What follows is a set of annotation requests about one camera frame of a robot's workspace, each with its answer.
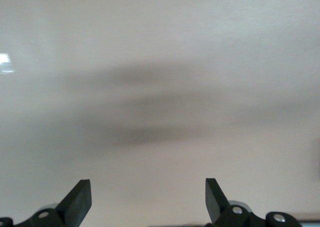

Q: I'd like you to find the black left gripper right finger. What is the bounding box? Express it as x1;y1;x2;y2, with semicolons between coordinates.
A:
204;177;302;227

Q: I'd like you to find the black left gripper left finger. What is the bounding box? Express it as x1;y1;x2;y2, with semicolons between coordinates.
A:
0;179;93;227

